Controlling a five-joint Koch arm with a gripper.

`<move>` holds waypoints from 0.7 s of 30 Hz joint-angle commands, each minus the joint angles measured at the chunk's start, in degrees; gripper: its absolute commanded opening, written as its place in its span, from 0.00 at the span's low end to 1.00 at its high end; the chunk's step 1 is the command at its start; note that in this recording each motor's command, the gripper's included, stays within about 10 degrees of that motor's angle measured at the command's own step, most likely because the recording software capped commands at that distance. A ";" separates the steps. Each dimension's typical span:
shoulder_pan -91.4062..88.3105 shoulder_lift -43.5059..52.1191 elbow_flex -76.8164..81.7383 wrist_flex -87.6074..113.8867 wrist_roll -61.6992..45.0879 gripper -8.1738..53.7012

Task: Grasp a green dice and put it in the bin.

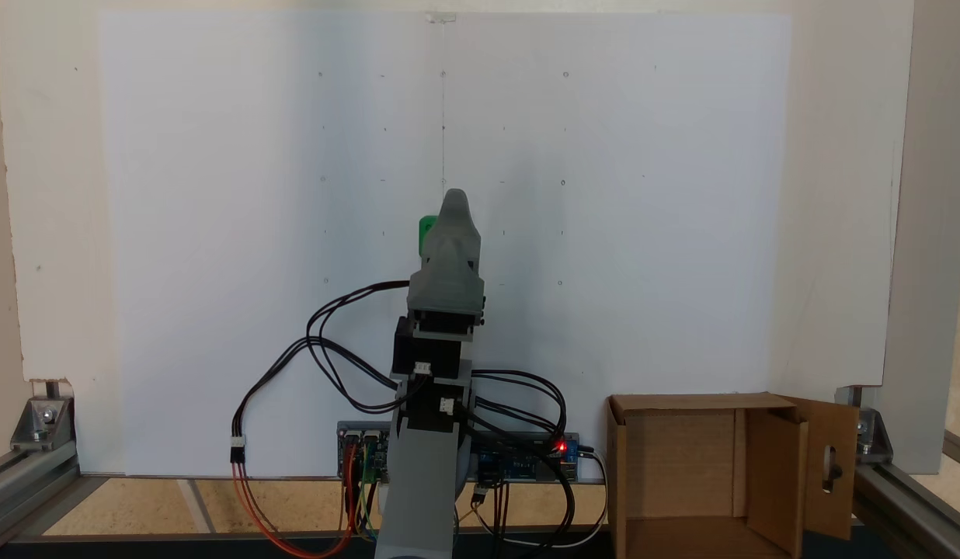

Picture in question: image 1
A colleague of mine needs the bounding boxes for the white paper sheet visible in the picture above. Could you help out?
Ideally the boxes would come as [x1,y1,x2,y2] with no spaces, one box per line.
[99,12,445,477]
[441,12,793,477]

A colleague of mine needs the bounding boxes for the circuit board with jumper wires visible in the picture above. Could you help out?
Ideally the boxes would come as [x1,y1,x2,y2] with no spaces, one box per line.
[338,422,391,480]

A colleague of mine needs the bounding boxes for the broad pale grey gripper jaw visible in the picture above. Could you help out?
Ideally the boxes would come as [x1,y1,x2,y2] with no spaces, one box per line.
[423,191,482,263]

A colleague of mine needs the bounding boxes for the metal corner bracket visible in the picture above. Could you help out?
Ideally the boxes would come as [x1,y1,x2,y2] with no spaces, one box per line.
[857,408,894,467]
[12,396,75,453]

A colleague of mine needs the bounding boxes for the black power cable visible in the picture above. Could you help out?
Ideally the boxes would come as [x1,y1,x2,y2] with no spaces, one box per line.
[472,454,605,549]

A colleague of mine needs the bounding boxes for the orange and red wires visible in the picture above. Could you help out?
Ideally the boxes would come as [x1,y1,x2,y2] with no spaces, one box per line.
[231,462,358,559]

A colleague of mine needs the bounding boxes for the black cable with white connector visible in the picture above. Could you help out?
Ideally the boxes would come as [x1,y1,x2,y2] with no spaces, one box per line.
[231,338,399,466]

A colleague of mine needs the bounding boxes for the aluminium frame rail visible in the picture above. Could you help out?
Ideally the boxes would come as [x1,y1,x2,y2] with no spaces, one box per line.
[851,462,960,559]
[0,439,81,556]

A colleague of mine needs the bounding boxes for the green dice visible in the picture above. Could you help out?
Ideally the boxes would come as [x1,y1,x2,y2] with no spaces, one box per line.
[416,215,442,259]

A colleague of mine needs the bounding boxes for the blue circuit board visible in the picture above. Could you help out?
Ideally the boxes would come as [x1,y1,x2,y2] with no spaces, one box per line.
[474,432,582,484]

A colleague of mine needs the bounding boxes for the black motor cable loop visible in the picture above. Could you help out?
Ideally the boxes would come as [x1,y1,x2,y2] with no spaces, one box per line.
[305,281,412,415]
[466,370,569,467]

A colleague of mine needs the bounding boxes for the brown cardboard box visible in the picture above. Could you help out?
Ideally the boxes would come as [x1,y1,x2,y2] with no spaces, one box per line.
[607,392,861,559]

